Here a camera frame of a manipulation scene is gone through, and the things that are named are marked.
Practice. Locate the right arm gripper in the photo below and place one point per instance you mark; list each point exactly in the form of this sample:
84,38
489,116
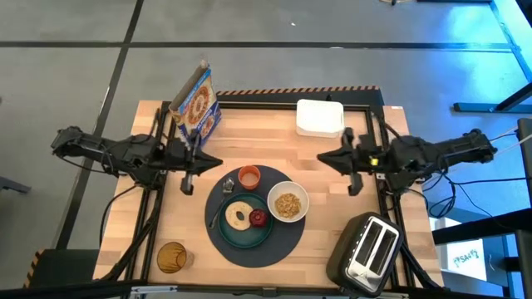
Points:
365,160

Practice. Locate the white square lidded container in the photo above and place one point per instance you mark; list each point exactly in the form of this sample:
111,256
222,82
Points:
320,118

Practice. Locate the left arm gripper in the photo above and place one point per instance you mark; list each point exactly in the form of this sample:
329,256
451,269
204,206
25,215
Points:
183,158

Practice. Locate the white ribbed ceramic bowl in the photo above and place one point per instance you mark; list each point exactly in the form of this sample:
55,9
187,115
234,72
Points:
274,189

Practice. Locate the black floor stand frame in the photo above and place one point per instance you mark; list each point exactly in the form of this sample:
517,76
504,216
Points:
511,97

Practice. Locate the red apple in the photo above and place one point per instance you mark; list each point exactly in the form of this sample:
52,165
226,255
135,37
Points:
258,218

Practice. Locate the black silver two-slot toaster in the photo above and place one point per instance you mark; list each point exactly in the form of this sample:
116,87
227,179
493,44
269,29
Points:
365,253

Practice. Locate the black round woven placemat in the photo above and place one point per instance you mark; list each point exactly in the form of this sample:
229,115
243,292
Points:
266,254

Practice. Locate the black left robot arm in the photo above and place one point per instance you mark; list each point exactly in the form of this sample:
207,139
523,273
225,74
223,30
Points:
124,153

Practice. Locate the black yellow striped box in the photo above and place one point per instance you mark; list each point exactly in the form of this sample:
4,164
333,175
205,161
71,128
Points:
62,268

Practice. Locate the cereal flakes pile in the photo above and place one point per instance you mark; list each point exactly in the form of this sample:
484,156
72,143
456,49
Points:
288,205

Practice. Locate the small yellow tag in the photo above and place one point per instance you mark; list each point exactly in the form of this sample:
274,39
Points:
374,161

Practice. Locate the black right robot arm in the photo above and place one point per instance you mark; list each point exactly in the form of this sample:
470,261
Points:
436,151

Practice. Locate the black yellow striped panel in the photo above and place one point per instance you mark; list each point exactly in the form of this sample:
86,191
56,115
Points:
299,94

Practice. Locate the toasted bagel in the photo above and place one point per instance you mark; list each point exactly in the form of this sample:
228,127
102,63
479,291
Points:
231,209

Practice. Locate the dark green plate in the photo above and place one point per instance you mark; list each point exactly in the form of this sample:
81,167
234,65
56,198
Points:
245,240

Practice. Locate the Honey Bunches cereal box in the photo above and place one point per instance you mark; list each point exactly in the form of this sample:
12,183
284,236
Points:
199,104

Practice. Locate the silver metal spoon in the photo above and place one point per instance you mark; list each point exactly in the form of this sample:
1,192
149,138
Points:
228,185

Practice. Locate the white printed sign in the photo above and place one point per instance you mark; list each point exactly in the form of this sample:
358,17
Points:
467,261

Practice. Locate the amber drinking glass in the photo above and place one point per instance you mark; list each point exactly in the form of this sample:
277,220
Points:
172,257

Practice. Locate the orange plastic cup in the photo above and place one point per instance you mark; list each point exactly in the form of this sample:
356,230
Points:
249,178

